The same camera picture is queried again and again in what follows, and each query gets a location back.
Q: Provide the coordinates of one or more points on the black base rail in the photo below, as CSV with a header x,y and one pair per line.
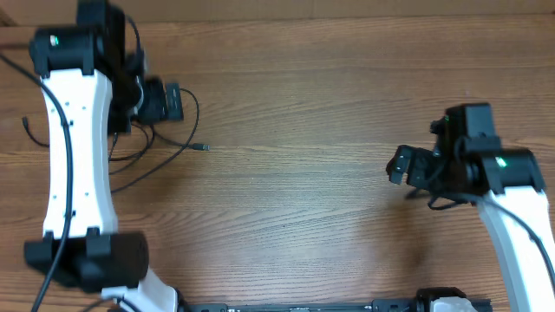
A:
x,y
378,305

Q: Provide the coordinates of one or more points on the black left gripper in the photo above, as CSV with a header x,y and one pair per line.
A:
x,y
172,102

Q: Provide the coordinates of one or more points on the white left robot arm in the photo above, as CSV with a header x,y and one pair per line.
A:
x,y
94,90

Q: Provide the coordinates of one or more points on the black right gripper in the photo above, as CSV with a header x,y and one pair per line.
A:
x,y
403,164

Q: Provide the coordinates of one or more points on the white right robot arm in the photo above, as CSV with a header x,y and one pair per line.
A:
x,y
469,165

